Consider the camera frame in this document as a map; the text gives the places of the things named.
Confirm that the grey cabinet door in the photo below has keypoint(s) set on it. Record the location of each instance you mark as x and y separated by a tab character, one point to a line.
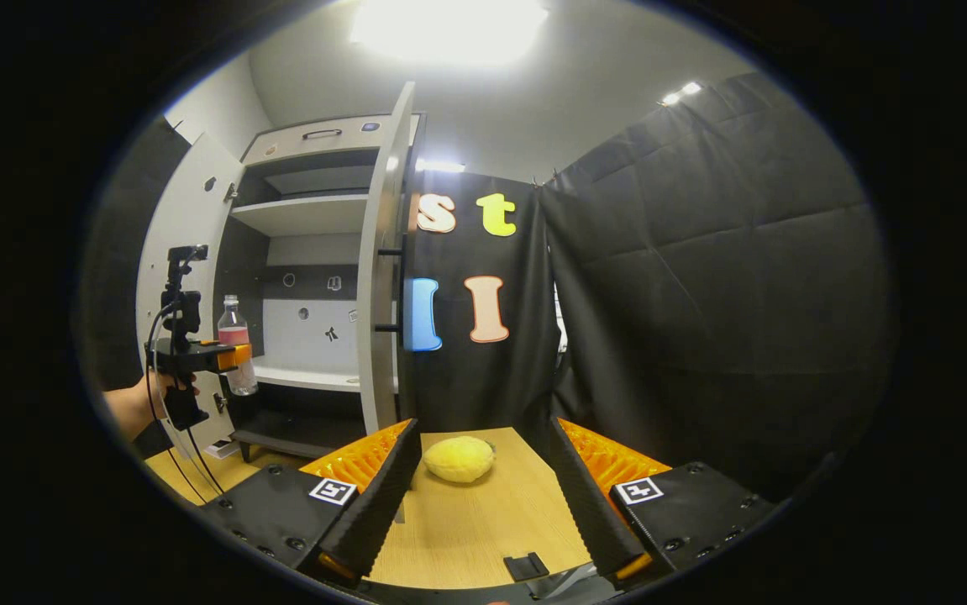
374	210
189	210

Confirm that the clear plastic bottle pink label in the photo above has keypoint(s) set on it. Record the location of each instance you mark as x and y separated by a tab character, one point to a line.
233	323

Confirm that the long ceiling light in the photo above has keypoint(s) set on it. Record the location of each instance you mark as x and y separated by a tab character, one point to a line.
441	165
679	93

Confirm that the black backdrop cloth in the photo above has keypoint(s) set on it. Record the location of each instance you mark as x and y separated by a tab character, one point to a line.
701	294

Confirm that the grey white cabinet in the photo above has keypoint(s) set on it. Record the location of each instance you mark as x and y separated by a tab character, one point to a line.
307	214

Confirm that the grey cabinet drawer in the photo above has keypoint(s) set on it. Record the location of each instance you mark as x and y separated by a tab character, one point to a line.
323	144

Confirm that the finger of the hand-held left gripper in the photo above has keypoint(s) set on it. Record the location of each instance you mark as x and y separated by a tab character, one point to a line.
233	357

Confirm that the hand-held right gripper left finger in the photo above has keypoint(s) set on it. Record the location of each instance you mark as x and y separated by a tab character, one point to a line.
382	512

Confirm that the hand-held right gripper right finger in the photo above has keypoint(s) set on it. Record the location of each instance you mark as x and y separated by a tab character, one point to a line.
588	504

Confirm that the beige cover book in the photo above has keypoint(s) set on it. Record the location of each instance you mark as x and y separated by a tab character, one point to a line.
223	449

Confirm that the yellow plush toy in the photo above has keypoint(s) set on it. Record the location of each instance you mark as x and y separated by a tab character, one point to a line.
459	460

